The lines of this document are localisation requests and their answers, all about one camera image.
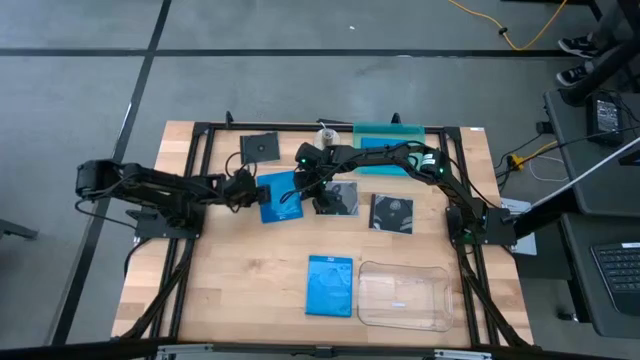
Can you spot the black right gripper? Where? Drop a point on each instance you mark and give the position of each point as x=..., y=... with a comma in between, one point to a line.
x=316, y=185

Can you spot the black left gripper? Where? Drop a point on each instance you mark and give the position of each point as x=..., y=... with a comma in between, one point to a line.
x=240, y=192

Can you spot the black jewel case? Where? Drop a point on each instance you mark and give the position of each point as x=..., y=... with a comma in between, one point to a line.
x=347, y=200
x=260, y=147

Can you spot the jewel case with grey print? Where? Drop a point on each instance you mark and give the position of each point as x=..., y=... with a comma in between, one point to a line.
x=392, y=215

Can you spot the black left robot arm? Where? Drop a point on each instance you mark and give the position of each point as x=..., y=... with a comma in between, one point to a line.
x=150, y=187

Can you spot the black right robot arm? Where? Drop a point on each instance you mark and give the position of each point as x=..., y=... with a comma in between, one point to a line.
x=450, y=185

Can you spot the metal disc spindle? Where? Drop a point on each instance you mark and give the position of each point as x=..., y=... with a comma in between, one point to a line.
x=327, y=136

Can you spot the teal plastic bin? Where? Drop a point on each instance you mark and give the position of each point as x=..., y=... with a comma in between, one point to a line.
x=390, y=130

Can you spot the clear plastic bin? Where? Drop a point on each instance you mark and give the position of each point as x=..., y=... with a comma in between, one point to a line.
x=405, y=300

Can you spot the white paper sheet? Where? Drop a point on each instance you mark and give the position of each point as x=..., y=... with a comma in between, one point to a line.
x=525, y=245

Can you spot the black rig beam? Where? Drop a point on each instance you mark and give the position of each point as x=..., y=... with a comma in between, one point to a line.
x=75, y=350

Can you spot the dark grey furniture foot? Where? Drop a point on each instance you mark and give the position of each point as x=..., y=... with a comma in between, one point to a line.
x=15, y=230

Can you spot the grey metal rod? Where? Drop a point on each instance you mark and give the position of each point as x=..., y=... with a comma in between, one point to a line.
x=585, y=172

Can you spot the grey desk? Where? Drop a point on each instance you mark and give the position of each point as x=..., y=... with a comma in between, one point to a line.
x=580, y=280
x=600, y=185

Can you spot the person's shoe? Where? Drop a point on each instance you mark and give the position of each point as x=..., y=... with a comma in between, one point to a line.
x=574, y=75
x=580, y=46

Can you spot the black power adapter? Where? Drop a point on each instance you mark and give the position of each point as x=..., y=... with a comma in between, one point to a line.
x=606, y=117

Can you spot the black keyboard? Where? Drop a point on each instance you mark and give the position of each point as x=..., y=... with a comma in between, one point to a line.
x=622, y=272

